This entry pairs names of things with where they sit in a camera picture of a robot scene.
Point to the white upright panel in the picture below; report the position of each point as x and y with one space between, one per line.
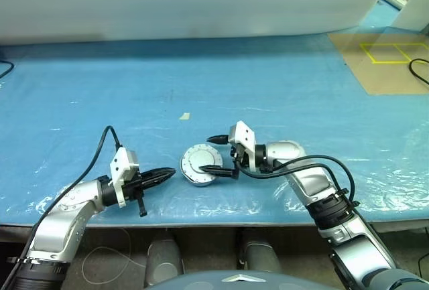
412 8

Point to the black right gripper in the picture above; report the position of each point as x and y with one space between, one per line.
240 159

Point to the small beige tape piece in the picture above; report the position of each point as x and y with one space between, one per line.
184 116

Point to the white foam backdrop sheet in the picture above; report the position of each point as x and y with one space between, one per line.
167 2

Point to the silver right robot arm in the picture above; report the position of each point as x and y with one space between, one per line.
321 183

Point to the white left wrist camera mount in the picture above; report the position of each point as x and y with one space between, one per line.
120 169

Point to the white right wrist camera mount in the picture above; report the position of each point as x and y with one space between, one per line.
243 132

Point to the grey robot torso silver emblem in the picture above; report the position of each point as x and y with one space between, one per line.
201 283

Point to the silver motor housing copper windings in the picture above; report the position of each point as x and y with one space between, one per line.
201 183

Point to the grey rounded shape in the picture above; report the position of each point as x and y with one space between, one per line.
259 253
164 260

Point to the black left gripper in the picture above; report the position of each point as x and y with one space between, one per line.
135 186

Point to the white flat object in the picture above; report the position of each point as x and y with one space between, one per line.
395 0

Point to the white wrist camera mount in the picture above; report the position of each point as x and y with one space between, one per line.
243 132
120 169

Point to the brown cardboard sheet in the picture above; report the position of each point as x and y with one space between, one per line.
375 79

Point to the blue plastic table cover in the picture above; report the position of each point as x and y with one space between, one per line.
268 95

